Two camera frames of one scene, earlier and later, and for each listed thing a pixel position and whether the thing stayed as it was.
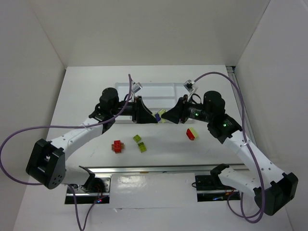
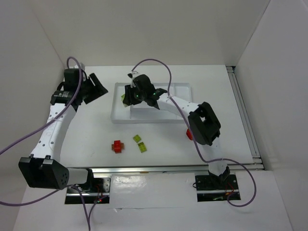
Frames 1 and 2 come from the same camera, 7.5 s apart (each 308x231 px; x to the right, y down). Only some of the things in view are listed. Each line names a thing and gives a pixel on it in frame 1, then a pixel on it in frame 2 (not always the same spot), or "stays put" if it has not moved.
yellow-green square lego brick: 136,138 stays put
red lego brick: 117,146 stays put
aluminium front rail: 204,169 stays put
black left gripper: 136,109 -> 88,89
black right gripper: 182,110 -> 130,95
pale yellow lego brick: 160,112 -> 122,98
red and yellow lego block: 191,134 stays put
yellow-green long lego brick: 143,148 stays put
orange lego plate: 113,146 stays put
